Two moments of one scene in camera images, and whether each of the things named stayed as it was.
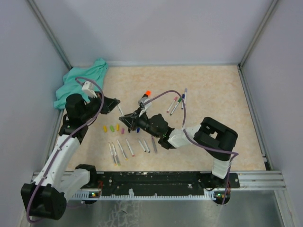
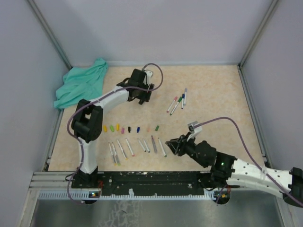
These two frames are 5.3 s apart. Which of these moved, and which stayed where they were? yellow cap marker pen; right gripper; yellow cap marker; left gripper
Moved: left gripper; right gripper
Stayed: yellow cap marker; yellow cap marker pen
